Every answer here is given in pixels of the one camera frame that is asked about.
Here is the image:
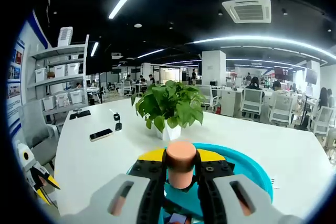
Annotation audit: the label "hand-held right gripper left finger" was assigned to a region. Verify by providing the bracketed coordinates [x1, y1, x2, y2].
[59, 148, 169, 224]

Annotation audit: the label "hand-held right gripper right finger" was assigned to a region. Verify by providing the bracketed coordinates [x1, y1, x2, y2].
[195, 148, 304, 224]

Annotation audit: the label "pink toy storage bucket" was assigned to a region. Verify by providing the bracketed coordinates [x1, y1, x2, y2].
[125, 142, 274, 224]

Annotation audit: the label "peach cylinder toy block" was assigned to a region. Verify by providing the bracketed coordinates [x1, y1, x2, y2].
[165, 141, 197, 190]

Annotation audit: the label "group of white office chairs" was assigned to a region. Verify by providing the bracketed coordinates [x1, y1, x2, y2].
[194, 84, 336, 154]

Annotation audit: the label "rows of white storage bins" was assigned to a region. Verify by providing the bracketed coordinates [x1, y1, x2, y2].
[34, 62, 85, 111]

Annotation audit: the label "grey office chair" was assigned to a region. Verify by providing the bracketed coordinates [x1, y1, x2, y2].
[19, 98, 60, 167]

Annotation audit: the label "white table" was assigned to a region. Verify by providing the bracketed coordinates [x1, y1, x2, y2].
[54, 97, 335, 224]

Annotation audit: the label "smartphone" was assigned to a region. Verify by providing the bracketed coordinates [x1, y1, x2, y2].
[89, 128, 114, 142]

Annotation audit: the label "green potted plant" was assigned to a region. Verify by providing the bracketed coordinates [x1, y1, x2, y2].
[131, 80, 207, 141]

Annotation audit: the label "black flat case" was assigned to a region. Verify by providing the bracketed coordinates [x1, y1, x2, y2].
[69, 110, 92, 120]

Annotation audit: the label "grey metal shelf rack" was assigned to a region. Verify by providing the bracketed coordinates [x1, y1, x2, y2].
[26, 34, 90, 120]

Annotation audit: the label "white square pillar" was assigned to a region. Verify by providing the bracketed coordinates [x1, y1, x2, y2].
[201, 50, 227, 86]

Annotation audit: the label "red display screen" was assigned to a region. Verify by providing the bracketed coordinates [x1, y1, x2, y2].
[274, 66, 294, 82]

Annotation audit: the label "short ceiling light strip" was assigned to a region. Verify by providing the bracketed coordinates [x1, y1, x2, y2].
[138, 48, 165, 59]

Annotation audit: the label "stack of white trays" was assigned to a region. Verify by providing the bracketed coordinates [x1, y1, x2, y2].
[57, 26, 74, 48]

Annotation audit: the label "curved ceiling light strip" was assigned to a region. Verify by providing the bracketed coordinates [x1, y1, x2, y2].
[193, 36, 336, 61]

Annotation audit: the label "ceiling air conditioner unit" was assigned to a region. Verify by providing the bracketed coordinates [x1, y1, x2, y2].
[222, 0, 272, 24]

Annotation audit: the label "wall-mounted monitor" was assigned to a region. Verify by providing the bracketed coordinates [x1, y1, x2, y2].
[304, 68, 318, 85]

